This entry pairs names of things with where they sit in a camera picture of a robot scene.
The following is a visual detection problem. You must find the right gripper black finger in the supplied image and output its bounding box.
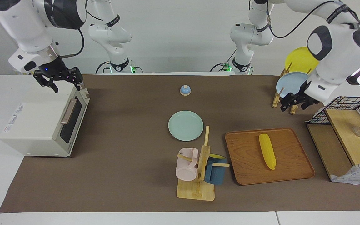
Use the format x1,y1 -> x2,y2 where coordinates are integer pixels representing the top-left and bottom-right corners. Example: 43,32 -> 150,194
33,73 -> 59,93
70,67 -> 83,91

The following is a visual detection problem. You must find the glass oven door with handle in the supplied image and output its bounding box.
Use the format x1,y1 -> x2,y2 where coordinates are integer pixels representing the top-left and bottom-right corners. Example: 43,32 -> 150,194
54,95 -> 90,153

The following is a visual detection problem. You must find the yellow corn cob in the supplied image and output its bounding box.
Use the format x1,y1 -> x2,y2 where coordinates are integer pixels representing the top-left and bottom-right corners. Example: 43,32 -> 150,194
259,133 -> 276,171

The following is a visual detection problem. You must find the pale green plate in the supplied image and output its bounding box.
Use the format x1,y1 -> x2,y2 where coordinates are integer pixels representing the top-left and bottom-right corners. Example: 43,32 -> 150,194
168,110 -> 204,142

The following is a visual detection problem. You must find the cream toaster oven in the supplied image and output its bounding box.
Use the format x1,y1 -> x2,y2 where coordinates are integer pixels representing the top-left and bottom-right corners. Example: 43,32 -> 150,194
0,75 -> 90,157

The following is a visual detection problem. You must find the wooden plate rack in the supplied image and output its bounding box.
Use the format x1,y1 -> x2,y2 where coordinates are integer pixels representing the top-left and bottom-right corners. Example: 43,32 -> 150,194
272,62 -> 305,115

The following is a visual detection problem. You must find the white patterned cloth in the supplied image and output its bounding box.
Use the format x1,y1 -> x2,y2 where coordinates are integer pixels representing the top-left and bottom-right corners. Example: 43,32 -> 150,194
305,106 -> 328,124
330,159 -> 360,185

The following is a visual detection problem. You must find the light blue plate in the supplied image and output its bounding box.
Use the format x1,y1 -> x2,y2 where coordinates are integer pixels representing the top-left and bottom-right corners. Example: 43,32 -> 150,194
276,72 -> 310,102

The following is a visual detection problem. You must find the yellow plate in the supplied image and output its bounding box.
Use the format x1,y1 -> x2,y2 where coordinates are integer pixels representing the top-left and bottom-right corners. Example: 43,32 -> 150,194
285,47 -> 320,75

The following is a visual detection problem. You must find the brown wooden tray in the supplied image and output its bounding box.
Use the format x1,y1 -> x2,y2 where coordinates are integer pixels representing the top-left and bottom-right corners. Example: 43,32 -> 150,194
225,127 -> 315,186

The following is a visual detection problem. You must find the brown table mat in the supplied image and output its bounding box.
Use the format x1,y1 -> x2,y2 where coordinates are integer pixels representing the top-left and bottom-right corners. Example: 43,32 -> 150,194
0,74 -> 360,213

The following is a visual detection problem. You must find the dark blue mug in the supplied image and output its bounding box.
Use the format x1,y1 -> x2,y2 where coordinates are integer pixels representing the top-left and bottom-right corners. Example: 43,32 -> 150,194
204,154 -> 228,185

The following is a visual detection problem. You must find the pink mug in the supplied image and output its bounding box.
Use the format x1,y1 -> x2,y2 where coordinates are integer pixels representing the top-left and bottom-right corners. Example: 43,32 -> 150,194
176,147 -> 199,182

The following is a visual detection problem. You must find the wooden mug tree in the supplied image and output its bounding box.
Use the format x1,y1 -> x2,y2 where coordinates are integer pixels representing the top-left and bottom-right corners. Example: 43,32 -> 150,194
177,126 -> 230,201

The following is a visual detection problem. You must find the black wire basket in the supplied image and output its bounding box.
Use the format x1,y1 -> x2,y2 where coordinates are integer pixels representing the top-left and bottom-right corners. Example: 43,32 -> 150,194
307,96 -> 360,144

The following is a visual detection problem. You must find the black base cable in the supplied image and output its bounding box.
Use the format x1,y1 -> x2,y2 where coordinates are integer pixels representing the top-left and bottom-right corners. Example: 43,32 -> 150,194
96,61 -> 110,74
210,49 -> 237,72

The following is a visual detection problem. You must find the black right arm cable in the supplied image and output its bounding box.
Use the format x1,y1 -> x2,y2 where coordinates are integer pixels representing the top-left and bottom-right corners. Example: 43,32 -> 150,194
59,10 -> 104,59

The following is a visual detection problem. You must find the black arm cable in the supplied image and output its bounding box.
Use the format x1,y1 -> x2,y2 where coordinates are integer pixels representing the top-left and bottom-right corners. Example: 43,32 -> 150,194
267,0 -> 344,39
59,10 -> 104,59

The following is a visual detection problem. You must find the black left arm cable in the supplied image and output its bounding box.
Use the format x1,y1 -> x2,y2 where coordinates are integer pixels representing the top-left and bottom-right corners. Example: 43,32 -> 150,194
267,0 -> 344,39

